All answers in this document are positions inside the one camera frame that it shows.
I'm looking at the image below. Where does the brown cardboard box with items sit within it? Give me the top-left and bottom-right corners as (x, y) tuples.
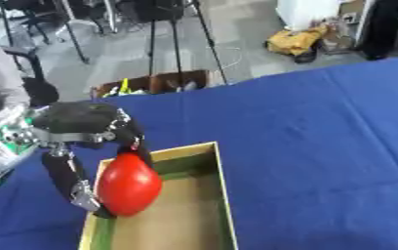
(90, 68), (221, 100)

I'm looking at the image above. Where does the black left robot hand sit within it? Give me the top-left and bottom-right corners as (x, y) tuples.
(29, 101), (155, 220)

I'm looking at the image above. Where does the tan cardboard box green inside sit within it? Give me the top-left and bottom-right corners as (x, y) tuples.
(77, 141), (240, 250)

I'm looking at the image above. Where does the black office chair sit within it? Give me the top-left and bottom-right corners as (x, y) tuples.
(0, 0), (73, 45)

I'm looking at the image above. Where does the yellow bag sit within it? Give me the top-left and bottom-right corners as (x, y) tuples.
(263, 25), (331, 64)

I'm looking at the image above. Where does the red toy fruit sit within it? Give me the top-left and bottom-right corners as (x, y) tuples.
(95, 151), (165, 217)

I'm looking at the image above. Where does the person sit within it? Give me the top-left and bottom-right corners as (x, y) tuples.
(0, 23), (32, 120)
(356, 0), (398, 62)

